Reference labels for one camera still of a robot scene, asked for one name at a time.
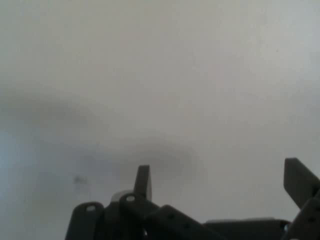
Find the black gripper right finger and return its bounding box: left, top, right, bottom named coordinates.
left=283, top=157, right=320, bottom=240

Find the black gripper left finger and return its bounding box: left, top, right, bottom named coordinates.
left=65, top=164, right=222, bottom=240

